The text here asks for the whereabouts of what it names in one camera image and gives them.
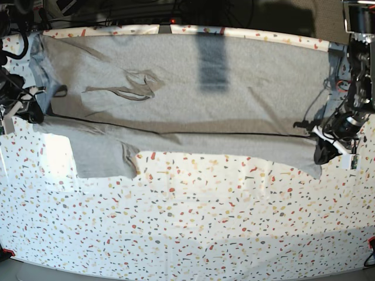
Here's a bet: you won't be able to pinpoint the red corner clamp right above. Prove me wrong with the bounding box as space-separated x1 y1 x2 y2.
368 237 375 251

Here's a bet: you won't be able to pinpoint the red corner clamp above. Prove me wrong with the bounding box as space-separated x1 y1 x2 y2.
1 249 15 259
368 237 375 251

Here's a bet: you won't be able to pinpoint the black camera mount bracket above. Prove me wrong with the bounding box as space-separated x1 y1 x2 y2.
158 25 172 34

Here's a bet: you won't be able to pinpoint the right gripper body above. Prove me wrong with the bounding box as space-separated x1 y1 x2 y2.
1 73 36 121

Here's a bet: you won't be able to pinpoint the grey T-shirt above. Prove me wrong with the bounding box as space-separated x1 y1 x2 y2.
29 34 331 178

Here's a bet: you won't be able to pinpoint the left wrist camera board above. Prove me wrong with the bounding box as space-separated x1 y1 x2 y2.
340 154 361 170

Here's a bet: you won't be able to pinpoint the red corner clamp left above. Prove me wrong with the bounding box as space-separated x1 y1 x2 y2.
1 249 15 259

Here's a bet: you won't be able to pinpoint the terrazzo pattern table cover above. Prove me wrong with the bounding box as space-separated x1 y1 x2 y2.
0 23 375 281

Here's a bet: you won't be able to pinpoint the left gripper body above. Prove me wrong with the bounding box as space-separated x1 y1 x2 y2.
313 110 365 146

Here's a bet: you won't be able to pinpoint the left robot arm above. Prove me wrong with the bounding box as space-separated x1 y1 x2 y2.
312 1 374 169

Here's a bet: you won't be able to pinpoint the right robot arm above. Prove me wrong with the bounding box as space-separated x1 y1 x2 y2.
1 1 46 135

